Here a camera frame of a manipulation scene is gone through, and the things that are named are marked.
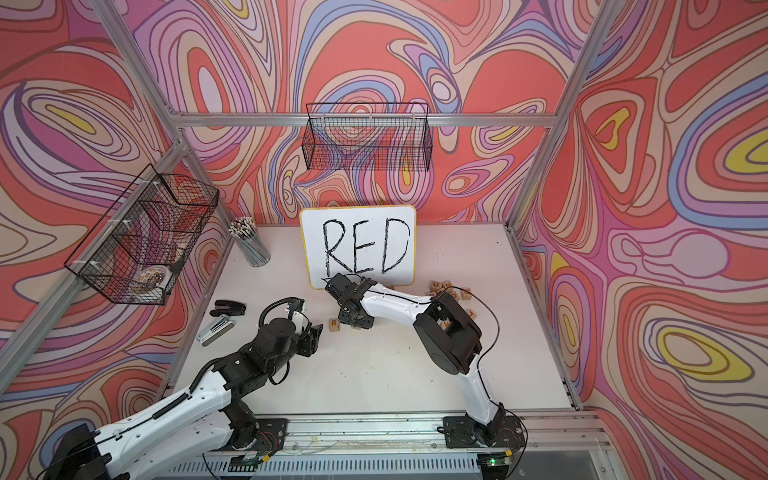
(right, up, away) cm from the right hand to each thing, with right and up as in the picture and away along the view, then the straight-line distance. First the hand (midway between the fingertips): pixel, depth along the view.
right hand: (354, 326), depth 91 cm
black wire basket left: (-54, +23, -17) cm, 61 cm away
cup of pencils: (-35, +30, +2) cm, 46 cm away
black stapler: (-39, +5, +4) cm, 40 cm away
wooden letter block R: (-6, +1, -1) cm, 6 cm away
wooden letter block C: (+26, +12, +7) cm, 30 cm away
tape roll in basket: (-47, +17, -20) cm, 53 cm away
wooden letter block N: (+31, +13, +8) cm, 34 cm away
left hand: (-9, +3, -10) cm, 14 cm away
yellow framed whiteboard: (+7, +26, 0) cm, 27 cm away
